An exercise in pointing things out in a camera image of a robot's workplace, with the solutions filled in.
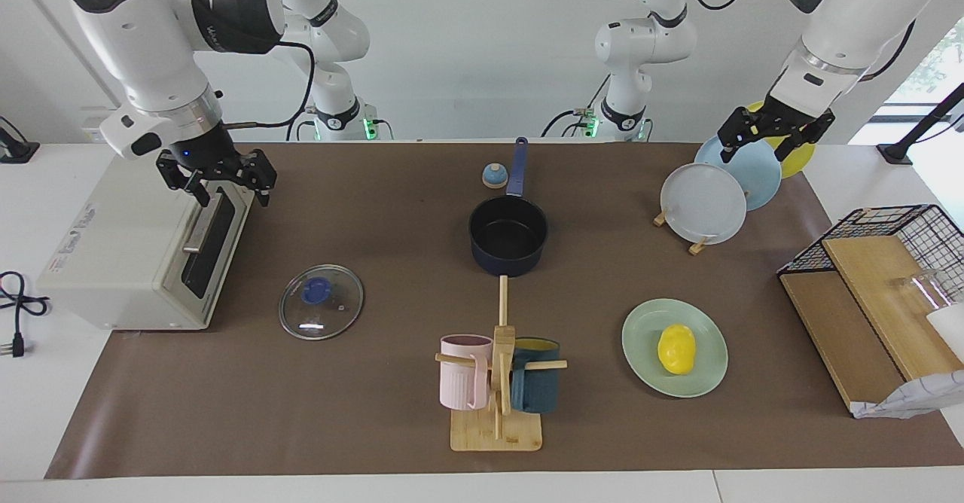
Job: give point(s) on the brown table mat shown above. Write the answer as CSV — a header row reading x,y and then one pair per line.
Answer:
x,y
376,224

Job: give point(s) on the wooden storage shelf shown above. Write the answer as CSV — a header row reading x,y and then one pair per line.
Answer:
x,y
836,322

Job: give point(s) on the wooden plate rack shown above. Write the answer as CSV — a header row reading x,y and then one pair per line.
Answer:
x,y
698,247

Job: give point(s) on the glass lid blue knob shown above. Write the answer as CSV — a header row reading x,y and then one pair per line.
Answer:
x,y
316,292

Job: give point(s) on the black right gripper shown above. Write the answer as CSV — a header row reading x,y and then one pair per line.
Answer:
x,y
211,158

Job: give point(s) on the pale green plate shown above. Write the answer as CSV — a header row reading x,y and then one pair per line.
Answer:
x,y
708,371

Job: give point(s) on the yellow plate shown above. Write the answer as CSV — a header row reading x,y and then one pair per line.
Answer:
x,y
802,158

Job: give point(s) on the cream toaster oven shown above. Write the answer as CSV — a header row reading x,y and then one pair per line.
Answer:
x,y
120,254

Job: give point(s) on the light blue plate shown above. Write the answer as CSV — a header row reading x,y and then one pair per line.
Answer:
x,y
757,175

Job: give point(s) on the grey plate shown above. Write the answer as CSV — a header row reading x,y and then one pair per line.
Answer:
x,y
702,203

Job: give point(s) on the pink ribbed mug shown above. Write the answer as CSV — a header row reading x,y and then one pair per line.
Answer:
x,y
461,375

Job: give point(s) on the yellow lemon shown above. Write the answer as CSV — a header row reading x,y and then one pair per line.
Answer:
x,y
676,349

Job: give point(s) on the black clamp stand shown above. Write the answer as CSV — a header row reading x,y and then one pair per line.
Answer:
x,y
896,153

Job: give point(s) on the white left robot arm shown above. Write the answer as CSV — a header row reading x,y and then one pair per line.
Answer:
x,y
851,21

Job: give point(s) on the wooden mug rack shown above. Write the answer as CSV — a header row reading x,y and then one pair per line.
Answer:
x,y
497,431

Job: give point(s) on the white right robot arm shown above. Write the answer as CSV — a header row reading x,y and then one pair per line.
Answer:
x,y
143,28

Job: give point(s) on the clear glass cup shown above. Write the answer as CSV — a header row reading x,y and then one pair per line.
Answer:
x,y
922,288

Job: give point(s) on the dark teal mug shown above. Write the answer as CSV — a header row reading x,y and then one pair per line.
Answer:
x,y
536,390

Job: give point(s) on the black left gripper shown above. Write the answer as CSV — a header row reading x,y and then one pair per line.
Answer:
x,y
783,120

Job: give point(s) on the dark blue saucepan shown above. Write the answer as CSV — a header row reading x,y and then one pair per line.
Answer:
x,y
508,239

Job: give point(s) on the black desk mount base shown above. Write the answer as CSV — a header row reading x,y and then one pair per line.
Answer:
x,y
15,149

